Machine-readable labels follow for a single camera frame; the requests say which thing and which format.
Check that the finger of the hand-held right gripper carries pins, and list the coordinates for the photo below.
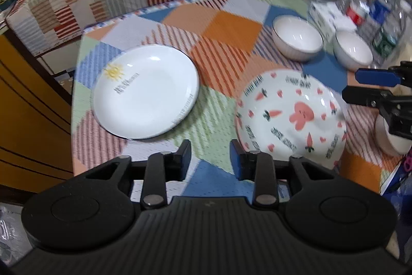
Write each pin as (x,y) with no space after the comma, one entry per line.
(376,76)
(363,95)

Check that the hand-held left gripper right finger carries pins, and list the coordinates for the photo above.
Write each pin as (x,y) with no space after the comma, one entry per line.
(236,160)

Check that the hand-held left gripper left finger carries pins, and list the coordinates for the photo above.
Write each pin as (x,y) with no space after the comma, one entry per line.
(182,159)

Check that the white bowl with dark rim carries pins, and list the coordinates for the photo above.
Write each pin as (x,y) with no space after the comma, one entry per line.
(297,35)
(352,48)
(384,136)

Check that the white plate with carrot print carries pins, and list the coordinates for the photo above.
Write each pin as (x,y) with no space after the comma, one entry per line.
(289,120)

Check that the white plate with sun print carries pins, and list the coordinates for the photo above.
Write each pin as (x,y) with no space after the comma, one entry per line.
(151,94)

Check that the green label water bottle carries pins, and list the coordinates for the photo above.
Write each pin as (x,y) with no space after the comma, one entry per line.
(388,36)

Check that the red label water bottle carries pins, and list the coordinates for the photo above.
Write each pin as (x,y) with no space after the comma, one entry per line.
(359,12)

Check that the blue label water bottle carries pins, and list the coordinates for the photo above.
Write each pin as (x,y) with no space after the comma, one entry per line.
(383,6)

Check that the white box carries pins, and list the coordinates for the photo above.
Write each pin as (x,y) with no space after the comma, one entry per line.
(325,17)

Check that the patchwork checked tablecloth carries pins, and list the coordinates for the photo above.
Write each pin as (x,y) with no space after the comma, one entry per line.
(222,46)

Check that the yellow wooden cabinet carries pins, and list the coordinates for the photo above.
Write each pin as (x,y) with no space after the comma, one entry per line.
(29,114)

